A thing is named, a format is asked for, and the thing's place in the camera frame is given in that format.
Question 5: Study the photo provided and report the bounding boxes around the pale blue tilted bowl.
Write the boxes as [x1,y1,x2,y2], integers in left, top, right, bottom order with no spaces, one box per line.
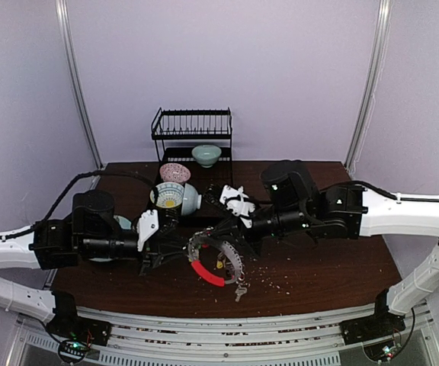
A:
[181,183,202,217]

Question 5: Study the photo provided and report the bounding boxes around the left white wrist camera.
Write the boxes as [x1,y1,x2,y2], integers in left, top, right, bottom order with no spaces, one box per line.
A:
[136,210,159,252]

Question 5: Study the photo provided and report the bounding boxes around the scattered crumbs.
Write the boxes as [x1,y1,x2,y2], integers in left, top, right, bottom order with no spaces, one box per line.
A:
[243,258,293,296]

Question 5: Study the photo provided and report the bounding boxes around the pale blue plate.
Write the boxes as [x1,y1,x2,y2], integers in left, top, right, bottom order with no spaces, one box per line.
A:
[90,214,131,263]

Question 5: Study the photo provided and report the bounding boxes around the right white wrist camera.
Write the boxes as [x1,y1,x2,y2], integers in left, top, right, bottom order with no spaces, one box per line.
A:
[203,185,258,229]

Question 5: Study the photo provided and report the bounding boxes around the right aluminium frame post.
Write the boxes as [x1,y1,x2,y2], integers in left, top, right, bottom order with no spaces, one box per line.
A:
[344,0,393,177]

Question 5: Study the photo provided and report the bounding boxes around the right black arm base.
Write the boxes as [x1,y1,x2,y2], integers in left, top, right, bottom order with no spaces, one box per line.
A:
[339,289,405,345]

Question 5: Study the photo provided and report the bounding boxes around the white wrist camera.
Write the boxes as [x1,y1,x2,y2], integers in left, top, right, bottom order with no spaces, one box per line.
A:
[136,210,159,252]
[203,185,258,229]

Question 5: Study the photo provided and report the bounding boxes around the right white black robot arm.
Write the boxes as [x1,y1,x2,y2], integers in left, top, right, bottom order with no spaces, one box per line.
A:
[218,160,439,337]

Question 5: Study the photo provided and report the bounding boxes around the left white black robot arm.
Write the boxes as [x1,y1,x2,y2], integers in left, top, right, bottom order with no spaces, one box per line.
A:
[0,190,178,339]

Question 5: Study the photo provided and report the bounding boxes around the blue yellow patterned bowl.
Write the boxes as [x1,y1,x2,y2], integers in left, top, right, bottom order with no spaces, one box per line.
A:
[149,181,184,209]

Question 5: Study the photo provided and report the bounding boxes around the pink patterned bowl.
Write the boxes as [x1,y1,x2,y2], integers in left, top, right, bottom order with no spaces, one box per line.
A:
[159,162,191,185]

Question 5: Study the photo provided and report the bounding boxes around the large keyring with red grip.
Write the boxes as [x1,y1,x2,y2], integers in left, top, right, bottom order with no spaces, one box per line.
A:
[187,232,245,287]

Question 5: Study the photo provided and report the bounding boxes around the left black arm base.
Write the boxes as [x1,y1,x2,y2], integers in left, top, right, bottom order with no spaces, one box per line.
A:
[46,291,111,346]

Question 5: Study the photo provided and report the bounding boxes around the bunch of metal keys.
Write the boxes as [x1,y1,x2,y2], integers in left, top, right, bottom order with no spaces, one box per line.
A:
[235,281,248,303]

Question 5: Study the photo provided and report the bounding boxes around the aluminium frame post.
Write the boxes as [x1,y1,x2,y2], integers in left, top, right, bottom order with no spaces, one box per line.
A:
[344,0,393,177]
[55,0,104,169]

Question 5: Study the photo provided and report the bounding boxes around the left aluminium frame post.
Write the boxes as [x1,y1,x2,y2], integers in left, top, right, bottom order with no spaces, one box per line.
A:
[55,0,104,169]

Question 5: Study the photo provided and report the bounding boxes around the grey slotted front rail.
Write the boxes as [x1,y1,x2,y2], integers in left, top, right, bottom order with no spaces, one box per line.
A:
[3,302,439,365]

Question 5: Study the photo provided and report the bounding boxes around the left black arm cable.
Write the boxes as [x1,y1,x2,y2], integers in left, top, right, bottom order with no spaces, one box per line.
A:
[0,170,155,239]

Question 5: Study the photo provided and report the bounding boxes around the black wire dish rack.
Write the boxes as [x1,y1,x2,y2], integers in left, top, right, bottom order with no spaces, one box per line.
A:
[151,108,234,194]

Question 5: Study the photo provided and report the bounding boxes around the light green ceramic bowl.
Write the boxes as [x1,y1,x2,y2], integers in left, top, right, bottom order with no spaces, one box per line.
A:
[191,145,222,168]

